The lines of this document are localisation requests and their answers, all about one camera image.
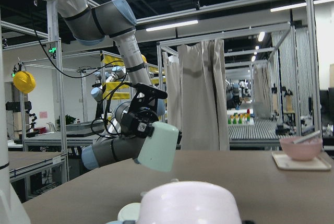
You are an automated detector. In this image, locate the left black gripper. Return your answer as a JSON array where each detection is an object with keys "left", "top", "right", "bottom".
[{"left": 120, "top": 82, "right": 168, "bottom": 138}]

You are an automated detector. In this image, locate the green plastic cup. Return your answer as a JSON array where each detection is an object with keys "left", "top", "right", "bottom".
[{"left": 137, "top": 122, "right": 179, "bottom": 172}]

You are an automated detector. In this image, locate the pink plastic cup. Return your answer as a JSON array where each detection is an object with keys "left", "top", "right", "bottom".
[{"left": 136, "top": 181, "right": 242, "bottom": 223}]

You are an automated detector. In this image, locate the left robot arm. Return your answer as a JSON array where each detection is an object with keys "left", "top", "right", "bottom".
[{"left": 44, "top": 0, "right": 178, "bottom": 172}]

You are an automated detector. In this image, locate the white plastic cup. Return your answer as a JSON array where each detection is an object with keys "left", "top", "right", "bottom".
[{"left": 117, "top": 203, "right": 140, "bottom": 221}]

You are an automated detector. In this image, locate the beige curtain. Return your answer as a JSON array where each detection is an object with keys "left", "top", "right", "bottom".
[{"left": 163, "top": 39, "right": 230, "bottom": 150}]

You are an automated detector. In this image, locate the yellow hard hat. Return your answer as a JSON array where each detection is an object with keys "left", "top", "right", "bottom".
[{"left": 13, "top": 71, "right": 36, "bottom": 94}]

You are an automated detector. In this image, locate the cream plastic tray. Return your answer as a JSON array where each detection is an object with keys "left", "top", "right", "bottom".
[{"left": 271, "top": 151, "right": 332, "bottom": 171}]

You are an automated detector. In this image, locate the pink bowl with ice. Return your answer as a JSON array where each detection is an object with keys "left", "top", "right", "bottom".
[{"left": 280, "top": 136, "right": 323, "bottom": 161}]

